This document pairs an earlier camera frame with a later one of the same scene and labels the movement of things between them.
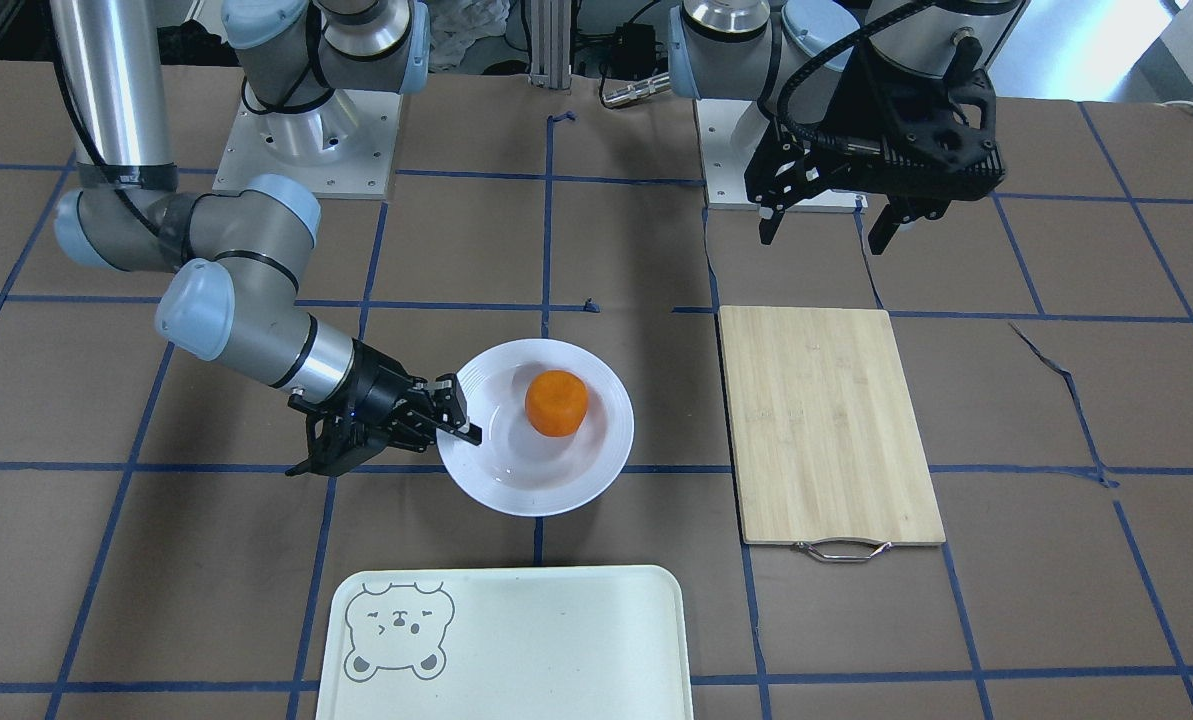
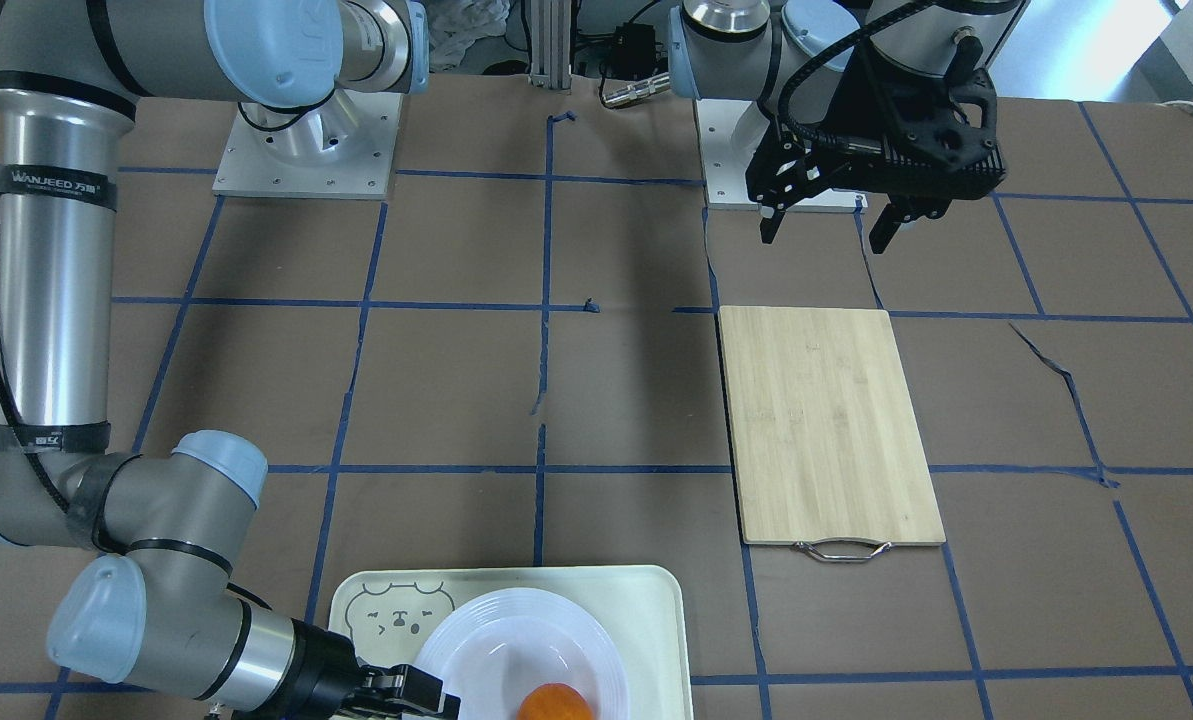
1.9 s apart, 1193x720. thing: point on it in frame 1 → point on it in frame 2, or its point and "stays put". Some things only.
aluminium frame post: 550,22 stays put
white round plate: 519,471 → 499,646
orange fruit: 555,403 → 554,701
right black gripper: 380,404 → 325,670
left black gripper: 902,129 stays put
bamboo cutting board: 828,453 stays put
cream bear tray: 518,642 stays put
